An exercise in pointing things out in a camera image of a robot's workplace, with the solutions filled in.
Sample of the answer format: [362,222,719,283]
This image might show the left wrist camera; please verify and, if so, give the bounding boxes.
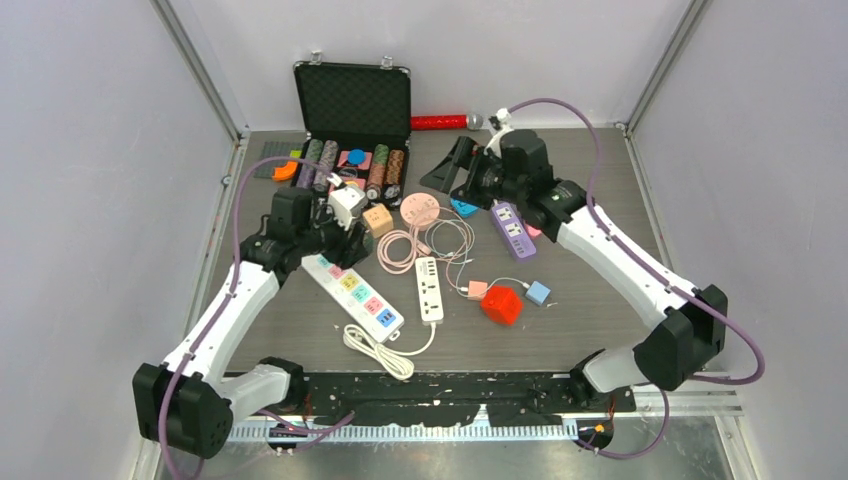
[328,174,368,231]

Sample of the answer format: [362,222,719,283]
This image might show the pink coiled cable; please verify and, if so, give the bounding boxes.
[374,218,476,276]

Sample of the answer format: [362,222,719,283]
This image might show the red glitter microphone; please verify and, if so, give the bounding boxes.
[410,113,485,131]

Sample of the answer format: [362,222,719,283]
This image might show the pink power strip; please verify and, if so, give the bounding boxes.
[525,224,542,239]

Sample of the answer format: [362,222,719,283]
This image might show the tan cube socket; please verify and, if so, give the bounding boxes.
[362,204,394,239]

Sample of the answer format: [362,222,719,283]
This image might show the black poker chip case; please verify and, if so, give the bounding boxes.
[293,53,411,210]

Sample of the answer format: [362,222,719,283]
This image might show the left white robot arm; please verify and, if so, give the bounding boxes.
[132,184,370,459]

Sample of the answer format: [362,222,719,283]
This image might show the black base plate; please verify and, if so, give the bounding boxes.
[267,372,636,427]

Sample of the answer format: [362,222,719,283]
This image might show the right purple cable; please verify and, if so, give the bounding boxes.
[506,97,766,461]

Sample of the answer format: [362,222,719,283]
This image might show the light blue charger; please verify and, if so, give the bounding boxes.
[525,281,551,306]

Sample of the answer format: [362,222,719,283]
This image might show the white bundled power cord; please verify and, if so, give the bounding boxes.
[341,321,439,382]

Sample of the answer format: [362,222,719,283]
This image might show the orange toy block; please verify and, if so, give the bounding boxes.
[271,161,299,182]

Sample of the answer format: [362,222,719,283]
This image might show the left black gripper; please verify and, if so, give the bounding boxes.
[296,201,367,269]

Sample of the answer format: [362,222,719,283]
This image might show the grey building baseplate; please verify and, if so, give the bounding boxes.
[253,141,303,179]

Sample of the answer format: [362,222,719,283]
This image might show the small white power strip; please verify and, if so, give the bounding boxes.
[414,256,444,325]

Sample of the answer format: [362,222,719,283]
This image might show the round pink socket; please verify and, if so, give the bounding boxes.
[399,192,441,229]

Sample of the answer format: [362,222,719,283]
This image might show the long white colourful power strip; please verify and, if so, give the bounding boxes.
[301,254,405,344]

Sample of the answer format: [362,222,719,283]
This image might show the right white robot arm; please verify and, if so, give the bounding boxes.
[420,130,727,411]

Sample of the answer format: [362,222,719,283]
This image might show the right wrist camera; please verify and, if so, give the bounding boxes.
[486,108,514,158]

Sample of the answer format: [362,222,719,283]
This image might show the purple power strip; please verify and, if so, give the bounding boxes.
[491,201,537,262]

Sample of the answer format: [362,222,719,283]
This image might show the red cube socket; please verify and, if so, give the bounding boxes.
[480,286,524,326]

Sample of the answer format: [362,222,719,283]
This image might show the blue plug adapter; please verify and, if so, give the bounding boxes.
[450,199,479,219]

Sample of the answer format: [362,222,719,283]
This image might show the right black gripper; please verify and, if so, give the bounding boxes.
[419,137,524,213]

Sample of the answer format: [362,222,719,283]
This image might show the pink small charger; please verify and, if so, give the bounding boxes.
[466,280,489,301]

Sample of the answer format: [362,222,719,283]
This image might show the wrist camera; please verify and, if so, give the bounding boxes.
[328,174,368,231]
[486,108,514,158]

